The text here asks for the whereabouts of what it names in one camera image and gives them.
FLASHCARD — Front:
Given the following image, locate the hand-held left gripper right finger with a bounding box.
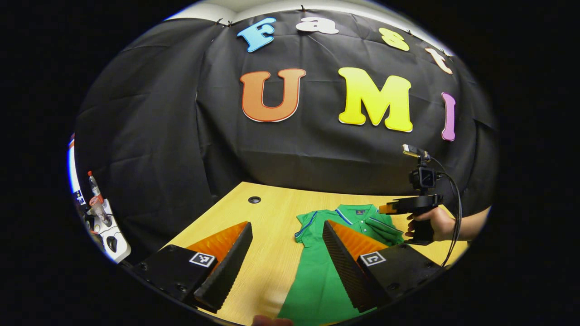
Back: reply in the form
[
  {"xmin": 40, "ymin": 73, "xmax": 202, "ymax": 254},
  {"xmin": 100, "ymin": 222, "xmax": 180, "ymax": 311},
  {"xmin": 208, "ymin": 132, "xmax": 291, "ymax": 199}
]
[{"xmin": 322, "ymin": 221, "xmax": 447, "ymax": 313}]

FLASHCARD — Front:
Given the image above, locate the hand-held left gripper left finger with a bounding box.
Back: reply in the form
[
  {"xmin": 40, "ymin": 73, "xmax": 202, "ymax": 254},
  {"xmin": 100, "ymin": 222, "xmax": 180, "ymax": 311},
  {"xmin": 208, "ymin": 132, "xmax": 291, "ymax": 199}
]
[{"xmin": 131, "ymin": 221, "xmax": 253, "ymax": 314}]

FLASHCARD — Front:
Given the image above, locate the green T-shirt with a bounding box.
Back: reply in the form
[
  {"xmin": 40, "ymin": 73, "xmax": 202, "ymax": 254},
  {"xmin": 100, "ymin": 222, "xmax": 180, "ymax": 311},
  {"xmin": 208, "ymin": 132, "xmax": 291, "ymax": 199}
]
[{"xmin": 277, "ymin": 204, "xmax": 405, "ymax": 326}]

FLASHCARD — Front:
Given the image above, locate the white plastic holder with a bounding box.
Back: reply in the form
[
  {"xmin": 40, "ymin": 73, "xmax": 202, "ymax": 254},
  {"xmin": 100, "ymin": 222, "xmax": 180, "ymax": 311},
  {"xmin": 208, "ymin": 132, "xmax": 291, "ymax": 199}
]
[{"xmin": 88, "ymin": 199, "xmax": 132, "ymax": 264}]

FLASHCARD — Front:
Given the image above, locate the black backdrop cloth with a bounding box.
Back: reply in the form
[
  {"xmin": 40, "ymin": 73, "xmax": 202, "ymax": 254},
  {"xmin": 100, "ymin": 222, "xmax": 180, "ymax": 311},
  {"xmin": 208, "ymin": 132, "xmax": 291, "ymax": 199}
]
[{"xmin": 75, "ymin": 9, "xmax": 499, "ymax": 263}]

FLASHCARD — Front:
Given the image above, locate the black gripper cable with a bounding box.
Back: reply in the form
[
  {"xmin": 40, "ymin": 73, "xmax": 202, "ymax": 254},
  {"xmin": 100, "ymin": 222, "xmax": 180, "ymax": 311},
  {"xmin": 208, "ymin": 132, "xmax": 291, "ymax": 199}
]
[{"xmin": 428, "ymin": 156, "xmax": 463, "ymax": 268}]

